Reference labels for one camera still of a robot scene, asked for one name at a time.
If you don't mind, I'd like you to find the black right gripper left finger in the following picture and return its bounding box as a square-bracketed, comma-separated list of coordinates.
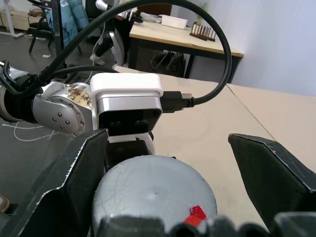
[0, 128, 110, 237]

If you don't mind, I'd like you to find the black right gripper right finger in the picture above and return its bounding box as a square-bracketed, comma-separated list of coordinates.
[228, 133, 316, 232]

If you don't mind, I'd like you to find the grey metal jar lid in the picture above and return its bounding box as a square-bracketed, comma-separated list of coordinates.
[91, 155, 218, 234]

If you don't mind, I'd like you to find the white rectangular box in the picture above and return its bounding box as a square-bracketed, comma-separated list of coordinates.
[160, 14, 188, 30]

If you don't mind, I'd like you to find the black bag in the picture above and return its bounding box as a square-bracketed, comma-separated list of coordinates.
[150, 50, 186, 78]

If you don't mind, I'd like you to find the wooden desk with black legs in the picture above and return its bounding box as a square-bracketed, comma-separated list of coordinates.
[128, 17, 244, 85]

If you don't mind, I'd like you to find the person in dark clothes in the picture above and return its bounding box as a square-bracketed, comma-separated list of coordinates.
[89, 0, 144, 68]

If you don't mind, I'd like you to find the blue jacket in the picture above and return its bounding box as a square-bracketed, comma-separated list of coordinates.
[61, 0, 90, 47]

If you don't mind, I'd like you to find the wooden rack with dark pegs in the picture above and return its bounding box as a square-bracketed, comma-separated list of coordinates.
[189, 24, 217, 42]

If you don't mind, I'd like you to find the black chair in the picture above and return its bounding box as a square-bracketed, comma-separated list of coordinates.
[27, 0, 60, 54]

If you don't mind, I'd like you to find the green potted plant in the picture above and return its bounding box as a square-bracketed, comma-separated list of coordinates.
[194, 1, 210, 26]

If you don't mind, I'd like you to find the light wooden cabinet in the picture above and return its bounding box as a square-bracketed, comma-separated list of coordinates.
[0, 9, 47, 32]

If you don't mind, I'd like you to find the white cord on floor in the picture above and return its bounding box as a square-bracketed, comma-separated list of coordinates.
[2, 120, 60, 142]

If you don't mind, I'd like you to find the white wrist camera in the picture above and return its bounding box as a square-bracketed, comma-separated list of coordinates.
[89, 72, 164, 156]

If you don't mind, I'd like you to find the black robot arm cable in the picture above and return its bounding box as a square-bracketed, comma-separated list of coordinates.
[0, 0, 233, 115]

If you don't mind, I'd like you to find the black upright post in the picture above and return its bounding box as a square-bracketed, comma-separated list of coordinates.
[50, 0, 68, 70]

